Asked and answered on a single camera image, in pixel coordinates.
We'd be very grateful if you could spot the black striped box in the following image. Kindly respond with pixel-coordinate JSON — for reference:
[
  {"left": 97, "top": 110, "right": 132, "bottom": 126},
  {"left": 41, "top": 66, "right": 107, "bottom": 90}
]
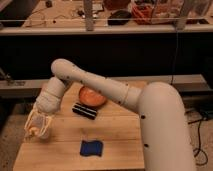
[{"left": 72, "top": 103, "right": 97, "bottom": 120}]

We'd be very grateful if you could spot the black cable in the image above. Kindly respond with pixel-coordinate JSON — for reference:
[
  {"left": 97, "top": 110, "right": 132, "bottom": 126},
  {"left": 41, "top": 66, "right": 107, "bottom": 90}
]
[{"left": 169, "top": 29, "right": 210, "bottom": 167}]

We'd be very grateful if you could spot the orange bowl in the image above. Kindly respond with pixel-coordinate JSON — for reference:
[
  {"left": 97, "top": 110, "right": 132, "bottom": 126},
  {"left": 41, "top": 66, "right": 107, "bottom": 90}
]
[{"left": 79, "top": 86, "right": 107, "bottom": 107}]

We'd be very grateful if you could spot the orange crate on shelf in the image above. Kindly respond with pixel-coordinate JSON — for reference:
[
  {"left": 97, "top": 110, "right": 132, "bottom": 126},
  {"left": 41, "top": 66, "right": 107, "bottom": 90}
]
[{"left": 131, "top": 3, "right": 153, "bottom": 25}]

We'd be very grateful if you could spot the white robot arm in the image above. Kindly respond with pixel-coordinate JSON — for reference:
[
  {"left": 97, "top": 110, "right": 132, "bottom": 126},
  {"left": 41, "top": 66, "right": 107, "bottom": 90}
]
[{"left": 24, "top": 58, "right": 197, "bottom": 171}]

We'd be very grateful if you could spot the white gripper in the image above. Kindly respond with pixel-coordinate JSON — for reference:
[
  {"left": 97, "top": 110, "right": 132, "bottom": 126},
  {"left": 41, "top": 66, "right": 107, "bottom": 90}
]
[{"left": 24, "top": 109, "right": 52, "bottom": 139}]

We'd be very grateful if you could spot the orange pepper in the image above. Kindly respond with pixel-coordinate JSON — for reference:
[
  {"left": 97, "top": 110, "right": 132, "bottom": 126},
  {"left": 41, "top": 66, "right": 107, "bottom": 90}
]
[{"left": 29, "top": 127, "right": 37, "bottom": 135}]

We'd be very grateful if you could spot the blue folded cloth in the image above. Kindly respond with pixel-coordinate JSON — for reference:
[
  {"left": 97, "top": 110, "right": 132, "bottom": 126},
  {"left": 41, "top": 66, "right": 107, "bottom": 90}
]
[{"left": 80, "top": 140, "right": 103, "bottom": 157}]

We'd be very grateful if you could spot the metal shelf rail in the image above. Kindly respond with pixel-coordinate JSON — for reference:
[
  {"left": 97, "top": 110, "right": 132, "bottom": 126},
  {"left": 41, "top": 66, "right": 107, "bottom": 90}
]
[{"left": 0, "top": 24, "right": 213, "bottom": 36}]

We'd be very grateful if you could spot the black object on shelf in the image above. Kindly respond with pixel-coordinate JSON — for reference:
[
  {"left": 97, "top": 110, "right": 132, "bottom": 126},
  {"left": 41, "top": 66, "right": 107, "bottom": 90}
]
[{"left": 107, "top": 10, "right": 132, "bottom": 26}]

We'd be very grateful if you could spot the wooden table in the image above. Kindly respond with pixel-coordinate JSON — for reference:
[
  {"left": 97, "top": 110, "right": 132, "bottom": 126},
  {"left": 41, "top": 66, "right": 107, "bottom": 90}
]
[{"left": 13, "top": 83, "right": 144, "bottom": 171}]

